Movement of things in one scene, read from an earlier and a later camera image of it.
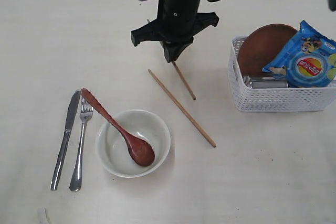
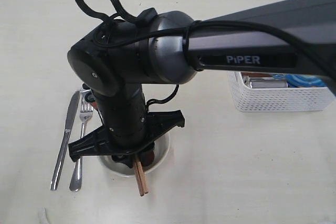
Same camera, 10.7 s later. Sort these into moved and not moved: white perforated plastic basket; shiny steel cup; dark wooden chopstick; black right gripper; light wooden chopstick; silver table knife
Moved: black right gripper; dark wooden chopstick; light wooden chopstick
Not moved: shiny steel cup; silver table knife; white perforated plastic basket
